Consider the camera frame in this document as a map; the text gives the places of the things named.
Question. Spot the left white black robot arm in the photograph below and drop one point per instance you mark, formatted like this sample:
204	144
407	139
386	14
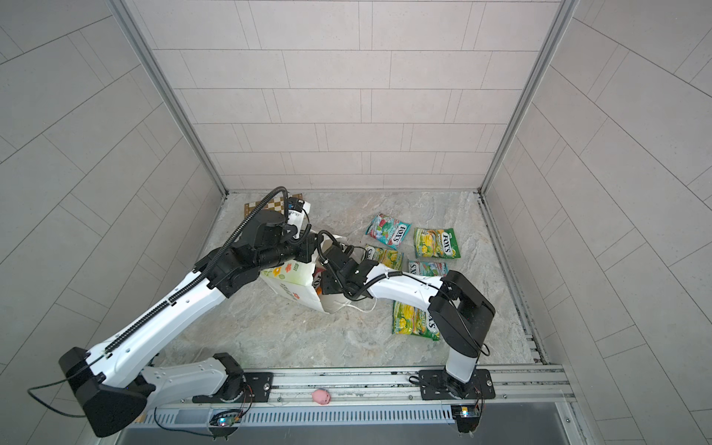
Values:
114	381

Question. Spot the green fruit candy bag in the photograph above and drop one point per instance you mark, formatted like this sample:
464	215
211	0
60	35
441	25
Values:
390	258

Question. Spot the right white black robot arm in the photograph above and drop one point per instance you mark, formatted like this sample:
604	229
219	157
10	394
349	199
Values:
459	311

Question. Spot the teal mint candy bag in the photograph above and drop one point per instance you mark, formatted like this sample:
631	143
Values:
388	230

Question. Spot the left green circuit board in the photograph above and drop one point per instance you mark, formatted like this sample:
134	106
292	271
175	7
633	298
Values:
226	419

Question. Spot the white paper gift bag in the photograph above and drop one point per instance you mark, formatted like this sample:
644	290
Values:
294	282

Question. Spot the aluminium mounting rail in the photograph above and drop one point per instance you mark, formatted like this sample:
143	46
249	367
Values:
360	396

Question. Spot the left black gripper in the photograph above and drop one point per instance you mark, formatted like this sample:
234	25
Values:
306	247

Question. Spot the wooden chessboard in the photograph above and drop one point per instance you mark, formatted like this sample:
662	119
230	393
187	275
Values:
275	209

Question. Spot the orange candy bag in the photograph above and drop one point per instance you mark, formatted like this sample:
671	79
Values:
318	280

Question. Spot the right circuit board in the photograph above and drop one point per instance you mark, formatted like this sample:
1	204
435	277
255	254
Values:
466	417

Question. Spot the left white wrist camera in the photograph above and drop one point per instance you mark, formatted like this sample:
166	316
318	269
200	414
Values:
298	220

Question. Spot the pink ball on rail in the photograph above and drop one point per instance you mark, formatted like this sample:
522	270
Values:
321	397

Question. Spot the green yellow candy bag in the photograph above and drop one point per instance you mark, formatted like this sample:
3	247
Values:
436	243
408	320

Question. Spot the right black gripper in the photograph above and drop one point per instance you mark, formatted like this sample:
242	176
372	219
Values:
325	284

